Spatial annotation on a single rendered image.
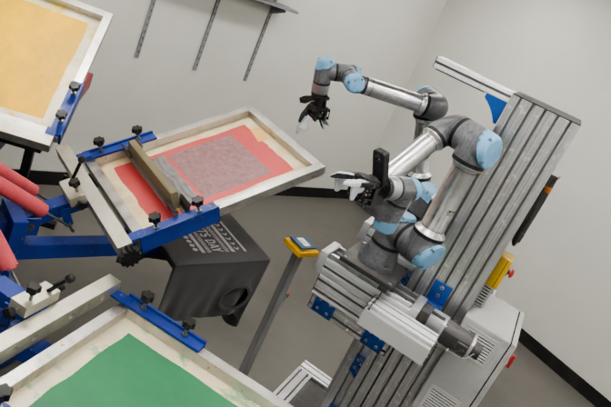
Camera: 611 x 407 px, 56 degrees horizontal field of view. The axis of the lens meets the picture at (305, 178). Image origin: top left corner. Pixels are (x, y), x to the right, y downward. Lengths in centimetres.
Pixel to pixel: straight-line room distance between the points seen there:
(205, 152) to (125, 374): 105
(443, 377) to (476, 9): 413
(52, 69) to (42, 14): 33
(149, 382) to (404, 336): 86
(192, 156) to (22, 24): 102
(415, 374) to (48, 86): 196
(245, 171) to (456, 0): 407
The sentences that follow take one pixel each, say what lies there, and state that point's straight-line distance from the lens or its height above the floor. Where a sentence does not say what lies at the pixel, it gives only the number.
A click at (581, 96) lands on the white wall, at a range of 526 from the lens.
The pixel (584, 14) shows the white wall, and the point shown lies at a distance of 542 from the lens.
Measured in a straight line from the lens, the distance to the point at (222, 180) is 231.
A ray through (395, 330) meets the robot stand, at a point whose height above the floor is 116.
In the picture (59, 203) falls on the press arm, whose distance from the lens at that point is 220.
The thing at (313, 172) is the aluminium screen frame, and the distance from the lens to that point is 230.
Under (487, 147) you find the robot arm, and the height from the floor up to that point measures 186.
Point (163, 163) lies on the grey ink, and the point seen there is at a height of 121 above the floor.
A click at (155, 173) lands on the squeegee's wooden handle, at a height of 126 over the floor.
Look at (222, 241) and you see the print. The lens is 256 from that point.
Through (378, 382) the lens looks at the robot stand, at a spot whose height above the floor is 74.
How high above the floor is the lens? 217
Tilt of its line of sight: 20 degrees down
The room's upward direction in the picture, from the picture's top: 24 degrees clockwise
